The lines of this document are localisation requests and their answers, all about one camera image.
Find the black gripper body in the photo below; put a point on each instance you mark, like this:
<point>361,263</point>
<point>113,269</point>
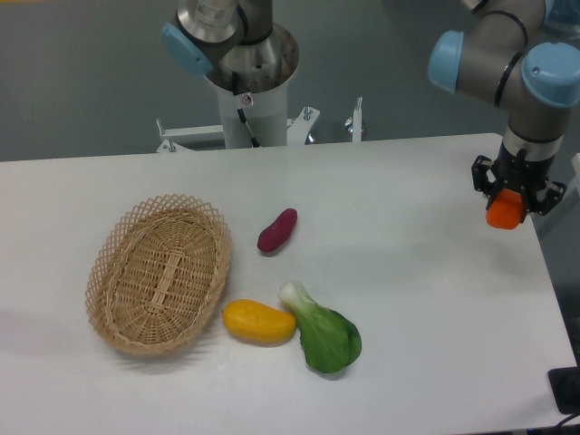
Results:
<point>515,171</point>

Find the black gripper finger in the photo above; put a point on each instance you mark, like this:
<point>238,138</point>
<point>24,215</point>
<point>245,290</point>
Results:
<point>481,169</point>
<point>542,202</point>

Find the orange fruit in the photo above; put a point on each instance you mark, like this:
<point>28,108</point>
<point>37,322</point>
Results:
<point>506,210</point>

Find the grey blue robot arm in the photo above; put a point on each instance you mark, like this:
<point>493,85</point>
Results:
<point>537,86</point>

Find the blue object top right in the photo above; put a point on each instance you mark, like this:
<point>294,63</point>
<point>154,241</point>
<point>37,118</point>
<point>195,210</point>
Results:
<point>562,16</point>

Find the black device at table edge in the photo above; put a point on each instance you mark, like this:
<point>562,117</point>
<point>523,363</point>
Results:
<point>564,383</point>

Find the purple sweet potato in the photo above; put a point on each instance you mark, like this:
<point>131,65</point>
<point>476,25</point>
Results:
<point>278,232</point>

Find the green bok choy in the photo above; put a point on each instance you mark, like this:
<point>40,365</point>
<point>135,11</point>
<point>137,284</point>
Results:
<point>329,340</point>

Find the yellow mango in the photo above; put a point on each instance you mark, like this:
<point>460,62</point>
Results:
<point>254,322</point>

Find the woven wicker basket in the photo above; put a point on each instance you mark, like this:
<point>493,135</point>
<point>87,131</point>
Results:
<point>159,275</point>

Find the white frame at right edge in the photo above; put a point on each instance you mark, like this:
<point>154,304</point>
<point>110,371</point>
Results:
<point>576,180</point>

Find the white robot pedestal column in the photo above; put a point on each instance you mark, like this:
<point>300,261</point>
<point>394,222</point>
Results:
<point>251,84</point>

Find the white pedestal base frame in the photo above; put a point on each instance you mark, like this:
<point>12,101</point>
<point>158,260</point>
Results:
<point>195,136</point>

